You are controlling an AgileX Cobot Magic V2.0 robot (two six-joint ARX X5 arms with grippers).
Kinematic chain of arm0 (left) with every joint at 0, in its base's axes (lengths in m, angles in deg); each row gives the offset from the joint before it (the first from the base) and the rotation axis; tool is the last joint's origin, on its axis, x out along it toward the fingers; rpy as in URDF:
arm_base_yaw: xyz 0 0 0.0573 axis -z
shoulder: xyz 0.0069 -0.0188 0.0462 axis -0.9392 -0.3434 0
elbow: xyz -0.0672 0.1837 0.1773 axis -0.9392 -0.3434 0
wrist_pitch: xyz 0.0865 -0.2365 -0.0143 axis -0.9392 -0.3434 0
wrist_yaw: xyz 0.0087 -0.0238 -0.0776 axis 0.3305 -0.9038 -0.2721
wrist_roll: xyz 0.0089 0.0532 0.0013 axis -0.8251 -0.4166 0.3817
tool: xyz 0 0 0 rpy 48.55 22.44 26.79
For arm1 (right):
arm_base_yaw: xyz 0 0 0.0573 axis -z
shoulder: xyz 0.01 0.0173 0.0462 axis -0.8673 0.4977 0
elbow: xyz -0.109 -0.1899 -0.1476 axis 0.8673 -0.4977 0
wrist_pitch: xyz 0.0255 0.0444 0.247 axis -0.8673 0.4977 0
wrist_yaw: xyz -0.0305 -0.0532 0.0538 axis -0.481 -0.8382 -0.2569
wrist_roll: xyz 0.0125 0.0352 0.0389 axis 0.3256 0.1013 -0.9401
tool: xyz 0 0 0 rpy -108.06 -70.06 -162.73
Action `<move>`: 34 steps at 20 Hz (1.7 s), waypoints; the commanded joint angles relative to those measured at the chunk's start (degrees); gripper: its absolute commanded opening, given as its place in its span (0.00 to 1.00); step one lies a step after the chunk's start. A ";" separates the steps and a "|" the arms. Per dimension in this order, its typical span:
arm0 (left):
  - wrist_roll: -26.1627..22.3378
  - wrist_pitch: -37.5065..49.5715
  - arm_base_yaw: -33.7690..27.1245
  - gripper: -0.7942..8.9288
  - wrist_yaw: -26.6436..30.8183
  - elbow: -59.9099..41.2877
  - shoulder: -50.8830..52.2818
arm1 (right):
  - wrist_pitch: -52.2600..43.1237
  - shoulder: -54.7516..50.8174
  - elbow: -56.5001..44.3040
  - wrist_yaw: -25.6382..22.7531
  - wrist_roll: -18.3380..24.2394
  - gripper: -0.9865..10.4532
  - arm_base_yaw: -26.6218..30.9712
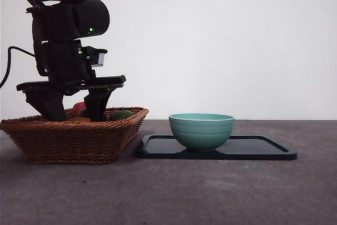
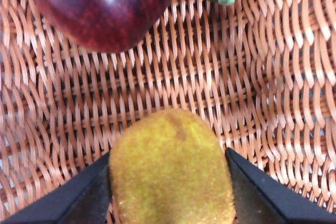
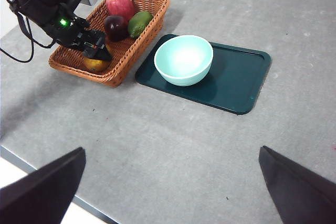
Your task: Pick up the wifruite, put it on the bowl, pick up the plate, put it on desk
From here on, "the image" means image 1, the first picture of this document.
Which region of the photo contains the teal ceramic bowl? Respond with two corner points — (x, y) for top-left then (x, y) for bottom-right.
(168, 113), (235, 153)

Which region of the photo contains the green avocado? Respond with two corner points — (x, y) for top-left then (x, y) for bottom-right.
(109, 110), (134, 122)

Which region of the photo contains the brown wicker basket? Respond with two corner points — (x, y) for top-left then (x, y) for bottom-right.
(0, 107), (150, 165)

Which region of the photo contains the red apple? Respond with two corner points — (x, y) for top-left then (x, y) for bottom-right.
(72, 102), (87, 116)

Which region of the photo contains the pale grey left camera box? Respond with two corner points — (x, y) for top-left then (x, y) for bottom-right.
(91, 52), (106, 68)

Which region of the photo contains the dark green rectangular tray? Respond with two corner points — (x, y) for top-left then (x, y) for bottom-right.
(135, 134), (298, 161)

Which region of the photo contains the thin black cable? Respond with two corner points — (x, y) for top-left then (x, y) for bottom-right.
(0, 46), (36, 89)

